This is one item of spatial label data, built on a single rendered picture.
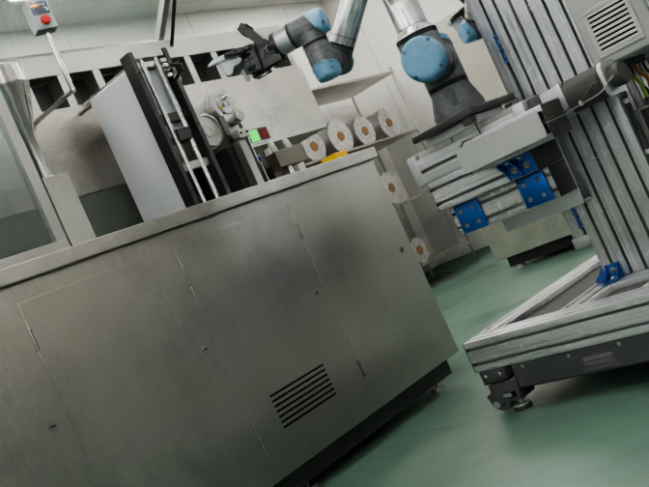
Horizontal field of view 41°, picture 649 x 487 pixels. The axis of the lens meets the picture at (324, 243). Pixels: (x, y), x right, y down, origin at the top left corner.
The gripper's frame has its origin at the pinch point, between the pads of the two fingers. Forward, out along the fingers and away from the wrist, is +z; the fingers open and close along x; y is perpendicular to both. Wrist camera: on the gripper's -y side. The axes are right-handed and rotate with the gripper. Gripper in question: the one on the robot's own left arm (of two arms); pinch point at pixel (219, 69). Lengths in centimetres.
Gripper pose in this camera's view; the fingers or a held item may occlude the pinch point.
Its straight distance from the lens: 260.6
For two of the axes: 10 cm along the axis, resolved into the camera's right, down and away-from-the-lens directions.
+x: 3.9, -0.2, 9.2
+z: -8.5, 3.9, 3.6
